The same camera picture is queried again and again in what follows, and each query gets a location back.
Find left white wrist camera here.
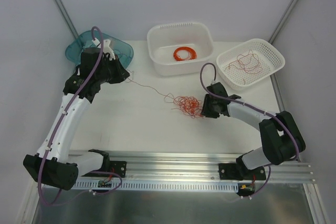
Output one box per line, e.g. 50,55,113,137
92,38,116,61

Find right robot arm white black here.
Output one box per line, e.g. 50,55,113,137
201,82,306,180

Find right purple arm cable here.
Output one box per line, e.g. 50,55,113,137
199,62,301,202

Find left aluminium frame post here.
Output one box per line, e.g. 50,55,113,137
15,0,79,224

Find orange wire coil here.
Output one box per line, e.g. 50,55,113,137
173,46,197,62

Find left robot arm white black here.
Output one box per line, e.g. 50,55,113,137
23,47,130,190

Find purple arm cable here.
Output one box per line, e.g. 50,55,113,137
37,26,123,207
199,62,301,202

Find aluminium mounting rail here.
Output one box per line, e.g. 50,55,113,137
109,151,317,184

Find white solid plastic tub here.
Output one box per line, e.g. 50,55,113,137
147,22,214,76

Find ball of wires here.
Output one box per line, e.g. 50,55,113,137
173,96,203,119

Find aluminium frame post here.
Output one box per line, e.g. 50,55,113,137
268,0,318,162
15,0,79,224

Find white slotted cable duct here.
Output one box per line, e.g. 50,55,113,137
72,179,238,193

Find teal transparent plastic bin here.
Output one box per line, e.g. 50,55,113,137
65,30,134,69

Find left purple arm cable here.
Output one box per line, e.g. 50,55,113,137
37,26,123,207

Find right aluminium frame post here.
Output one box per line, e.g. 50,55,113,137
268,0,318,162

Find white perforated plastic basket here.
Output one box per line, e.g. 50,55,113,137
216,38,285,91

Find dark red wires in basket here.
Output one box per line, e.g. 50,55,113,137
224,50,264,84

